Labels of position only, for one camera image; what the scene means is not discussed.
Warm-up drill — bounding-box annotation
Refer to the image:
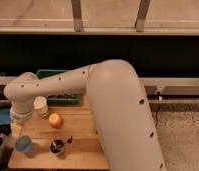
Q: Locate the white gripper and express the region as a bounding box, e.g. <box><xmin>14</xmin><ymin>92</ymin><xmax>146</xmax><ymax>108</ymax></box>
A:
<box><xmin>10</xmin><ymin>109</ymin><xmax>32</xmax><ymax>139</ymax></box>

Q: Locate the blue plastic cup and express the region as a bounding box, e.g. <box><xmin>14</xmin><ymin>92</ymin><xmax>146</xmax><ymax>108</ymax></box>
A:
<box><xmin>14</xmin><ymin>135</ymin><xmax>33</xmax><ymax>154</ymax></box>

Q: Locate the white paper cup stack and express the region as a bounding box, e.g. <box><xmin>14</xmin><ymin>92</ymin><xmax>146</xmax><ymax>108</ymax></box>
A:
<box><xmin>34</xmin><ymin>96</ymin><xmax>49</xmax><ymax>118</ymax></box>

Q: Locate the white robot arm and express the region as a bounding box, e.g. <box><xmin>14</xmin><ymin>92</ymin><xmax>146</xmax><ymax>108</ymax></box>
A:
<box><xmin>4</xmin><ymin>59</ymin><xmax>167</xmax><ymax>171</ymax></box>

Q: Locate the green plastic tray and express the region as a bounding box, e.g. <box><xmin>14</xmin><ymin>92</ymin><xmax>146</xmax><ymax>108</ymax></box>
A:
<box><xmin>36</xmin><ymin>69</ymin><xmax>81</xmax><ymax>105</ymax></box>

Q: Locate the blue box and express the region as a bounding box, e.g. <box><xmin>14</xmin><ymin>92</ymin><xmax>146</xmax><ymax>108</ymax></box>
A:
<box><xmin>0</xmin><ymin>108</ymin><xmax>10</xmax><ymax>125</ymax></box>

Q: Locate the orange apple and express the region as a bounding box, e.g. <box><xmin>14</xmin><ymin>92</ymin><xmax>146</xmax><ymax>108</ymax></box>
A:
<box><xmin>49</xmin><ymin>113</ymin><xmax>63</xmax><ymax>129</ymax></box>

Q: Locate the metal cup with spoon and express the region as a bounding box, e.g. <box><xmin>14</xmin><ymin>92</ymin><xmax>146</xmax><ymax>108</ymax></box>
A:
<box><xmin>49</xmin><ymin>136</ymin><xmax>73</xmax><ymax>156</ymax></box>

